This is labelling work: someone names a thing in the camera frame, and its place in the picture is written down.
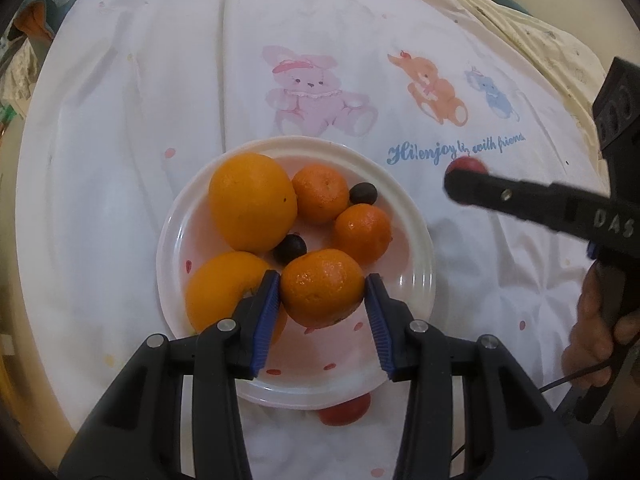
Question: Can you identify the person's right hand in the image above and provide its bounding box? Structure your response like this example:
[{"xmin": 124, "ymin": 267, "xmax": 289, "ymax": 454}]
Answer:
[{"xmin": 561, "ymin": 264, "xmax": 621, "ymax": 389}]

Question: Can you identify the small mandarin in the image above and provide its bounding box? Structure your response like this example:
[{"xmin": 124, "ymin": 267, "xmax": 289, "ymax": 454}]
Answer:
[
  {"xmin": 280, "ymin": 249, "xmax": 366, "ymax": 330},
  {"xmin": 291, "ymin": 164, "xmax": 349, "ymax": 225},
  {"xmin": 332, "ymin": 205, "xmax": 393, "ymax": 267}
]

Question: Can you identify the dark grape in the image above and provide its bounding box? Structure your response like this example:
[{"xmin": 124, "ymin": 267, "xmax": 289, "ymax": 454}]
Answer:
[
  {"xmin": 348, "ymin": 183, "xmax": 378, "ymax": 206},
  {"xmin": 272, "ymin": 234, "xmax": 308, "ymax": 266}
]

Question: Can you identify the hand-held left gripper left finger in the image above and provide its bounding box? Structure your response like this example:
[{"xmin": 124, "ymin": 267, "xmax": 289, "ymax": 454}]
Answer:
[{"xmin": 59, "ymin": 269, "xmax": 281, "ymax": 480}]

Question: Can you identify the large orange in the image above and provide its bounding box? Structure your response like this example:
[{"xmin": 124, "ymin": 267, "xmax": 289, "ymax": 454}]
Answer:
[
  {"xmin": 185, "ymin": 251, "xmax": 288, "ymax": 346},
  {"xmin": 208, "ymin": 153, "xmax": 299, "ymax": 254}
]

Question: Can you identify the pale floral cloth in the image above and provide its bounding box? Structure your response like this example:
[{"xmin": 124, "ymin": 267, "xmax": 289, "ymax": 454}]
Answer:
[{"xmin": 2, "ymin": 37, "xmax": 41, "ymax": 108}]

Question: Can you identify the black cable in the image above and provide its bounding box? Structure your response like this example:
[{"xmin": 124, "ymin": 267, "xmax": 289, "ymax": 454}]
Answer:
[{"xmin": 539, "ymin": 345, "xmax": 631, "ymax": 394}]

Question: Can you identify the white animal print blanket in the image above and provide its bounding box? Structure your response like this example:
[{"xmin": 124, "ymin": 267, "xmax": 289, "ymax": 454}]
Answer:
[{"xmin": 15, "ymin": 0, "xmax": 618, "ymax": 480}]

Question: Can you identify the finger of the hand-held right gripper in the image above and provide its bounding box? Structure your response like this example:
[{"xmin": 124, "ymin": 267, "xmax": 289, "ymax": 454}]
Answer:
[{"xmin": 444, "ymin": 167, "xmax": 557, "ymax": 231}]

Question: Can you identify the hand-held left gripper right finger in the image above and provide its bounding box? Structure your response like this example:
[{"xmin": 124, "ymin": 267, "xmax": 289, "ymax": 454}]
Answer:
[{"xmin": 365, "ymin": 273, "xmax": 588, "ymax": 480}]

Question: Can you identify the red cherry tomato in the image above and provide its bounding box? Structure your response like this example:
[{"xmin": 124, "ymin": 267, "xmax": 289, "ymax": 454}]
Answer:
[
  {"xmin": 446, "ymin": 156, "xmax": 487, "ymax": 178},
  {"xmin": 319, "ymin": 392, "xmax": 372, "ymax": 427}
]

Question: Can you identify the white plastic plate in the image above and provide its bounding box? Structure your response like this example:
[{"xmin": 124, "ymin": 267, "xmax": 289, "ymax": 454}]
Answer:
[{"xmin": 156, "ymin": 136, "xmax": 437, "ymax": 411}]

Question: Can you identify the teal and orange cushion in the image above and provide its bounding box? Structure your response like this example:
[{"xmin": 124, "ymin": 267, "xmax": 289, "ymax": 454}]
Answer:
[{"xmin": 12, "ymin": 0, "xmax": 87, "ymax": 37}]

